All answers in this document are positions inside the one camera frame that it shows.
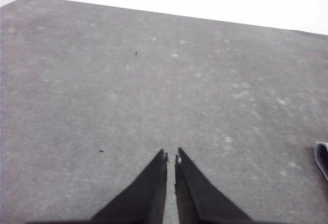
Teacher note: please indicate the purple towel with grey hem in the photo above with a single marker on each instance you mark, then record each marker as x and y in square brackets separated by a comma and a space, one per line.
[322, 160]

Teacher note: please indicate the grey table cloth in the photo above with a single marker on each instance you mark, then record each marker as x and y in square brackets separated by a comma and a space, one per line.
[128, 80]

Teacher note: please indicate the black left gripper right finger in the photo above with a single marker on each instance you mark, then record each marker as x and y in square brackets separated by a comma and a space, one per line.
[197, 198]

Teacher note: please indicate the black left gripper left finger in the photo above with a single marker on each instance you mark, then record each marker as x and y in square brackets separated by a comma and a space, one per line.
[143, 198]

